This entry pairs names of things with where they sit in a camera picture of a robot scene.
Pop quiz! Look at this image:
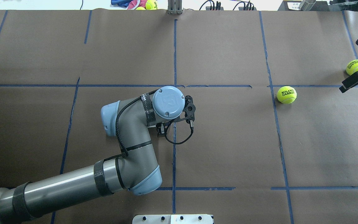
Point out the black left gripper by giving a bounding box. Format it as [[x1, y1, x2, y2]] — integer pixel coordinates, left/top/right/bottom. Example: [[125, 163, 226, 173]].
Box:
[[156, 123, 168, 138]]

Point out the yellow tennis ball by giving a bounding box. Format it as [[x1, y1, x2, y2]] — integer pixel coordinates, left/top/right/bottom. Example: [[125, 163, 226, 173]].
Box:
[[346, 59, 358, 76], [277, 86, 297, 104], [145, 0, 158, 10]]

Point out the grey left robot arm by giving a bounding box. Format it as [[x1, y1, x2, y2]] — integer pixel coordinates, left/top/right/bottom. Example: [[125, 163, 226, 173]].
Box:
[[0, 86, 195, 224]]

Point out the yellow tennis ball on desk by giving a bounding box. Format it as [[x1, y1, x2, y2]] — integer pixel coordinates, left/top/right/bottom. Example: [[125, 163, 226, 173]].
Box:
[[145, 0, 158, 10]]

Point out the blue and pink cloth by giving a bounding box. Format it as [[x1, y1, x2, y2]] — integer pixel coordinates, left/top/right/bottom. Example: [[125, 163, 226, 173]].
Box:
[[110, 0, 147, 10]]

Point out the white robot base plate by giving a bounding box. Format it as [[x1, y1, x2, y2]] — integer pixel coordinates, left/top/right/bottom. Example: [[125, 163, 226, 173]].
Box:
[[132, 214, 214, 224]]

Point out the aluminium frame post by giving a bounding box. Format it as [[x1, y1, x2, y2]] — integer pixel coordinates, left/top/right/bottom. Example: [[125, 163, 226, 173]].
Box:
[[167, 0, 183, 15]]

